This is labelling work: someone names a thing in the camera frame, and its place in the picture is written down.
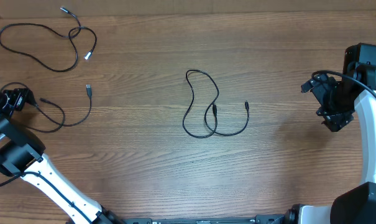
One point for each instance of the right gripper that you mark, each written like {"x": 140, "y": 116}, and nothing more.
{"x": 337, "y": 120}

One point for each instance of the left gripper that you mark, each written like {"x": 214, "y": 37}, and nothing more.
{"x": 19, "y": 95}

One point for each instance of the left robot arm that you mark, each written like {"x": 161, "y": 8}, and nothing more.
{"x": 22, "y": 156}

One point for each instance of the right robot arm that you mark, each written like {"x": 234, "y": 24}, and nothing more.
{"x": 358, "y": 80}

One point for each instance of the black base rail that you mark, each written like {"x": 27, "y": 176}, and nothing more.
{"x": 258, "y": 219}

